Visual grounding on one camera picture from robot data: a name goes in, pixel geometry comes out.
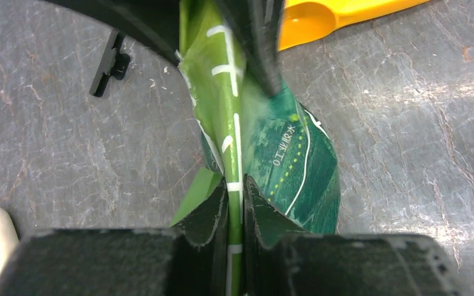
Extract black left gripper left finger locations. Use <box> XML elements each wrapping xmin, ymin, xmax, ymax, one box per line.
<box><xmin>0</xmin><ymin>181</ymin><xmax>228</xmax><ymax>295</ymax></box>

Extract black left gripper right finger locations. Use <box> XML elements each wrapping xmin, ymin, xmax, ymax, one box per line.
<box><xmin>243</xmin><ymin>176</ymin><xmax>462</xmax><ymax>295</ymax></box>

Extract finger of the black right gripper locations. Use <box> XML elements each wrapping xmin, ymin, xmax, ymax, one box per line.
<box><xmin>215</xmin><ymin>0</ymin><xmax>285</xmax><ymax>96</ymax></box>
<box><xmin>48</xmin><ymin>0</ymin><xmax>180</xmax><ymax>66</ymax></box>

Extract yellow plastic scoop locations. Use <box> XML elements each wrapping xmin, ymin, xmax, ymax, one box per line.
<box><xmin>278</xmin><ymin>0</ymin><xmax>428</xmax><ymax>51</ymax></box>

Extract black bag clip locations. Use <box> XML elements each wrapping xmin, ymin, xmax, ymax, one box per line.
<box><xmin>89</xmin><ymin>30</ymin><xmax>131</xmax><ymax>97</ymax></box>

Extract green litter bag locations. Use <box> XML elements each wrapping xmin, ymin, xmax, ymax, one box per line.
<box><xmin>176</xmin><ymin>1</ymin><xmax>341</xmax><ymax>295</ymax></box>

